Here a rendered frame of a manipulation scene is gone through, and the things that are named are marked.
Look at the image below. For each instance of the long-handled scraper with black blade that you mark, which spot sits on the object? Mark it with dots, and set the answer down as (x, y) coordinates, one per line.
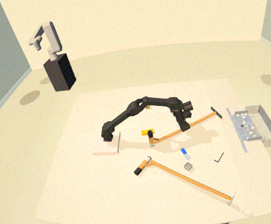
(151, 136)

